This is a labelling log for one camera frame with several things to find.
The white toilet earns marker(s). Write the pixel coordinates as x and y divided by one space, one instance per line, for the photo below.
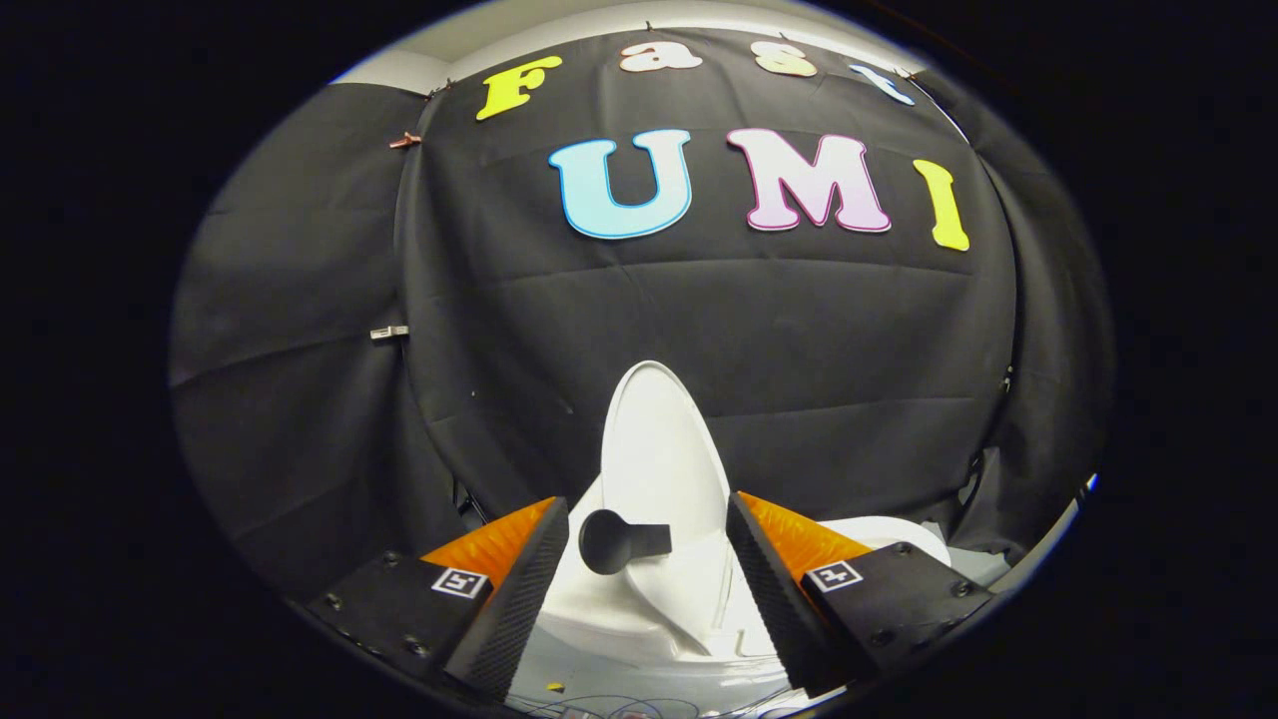
649 684

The black backdrop cloth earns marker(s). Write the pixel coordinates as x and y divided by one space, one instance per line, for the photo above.
699 320

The white toilet lid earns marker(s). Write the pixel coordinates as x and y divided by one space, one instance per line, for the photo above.
659 449

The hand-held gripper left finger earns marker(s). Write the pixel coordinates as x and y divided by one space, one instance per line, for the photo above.
519 609

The copper clip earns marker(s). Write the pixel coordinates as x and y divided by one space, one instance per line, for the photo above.
404 140

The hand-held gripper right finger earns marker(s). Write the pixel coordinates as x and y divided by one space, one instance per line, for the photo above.
779 609

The silver clip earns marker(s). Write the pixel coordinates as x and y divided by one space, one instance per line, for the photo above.
389 332

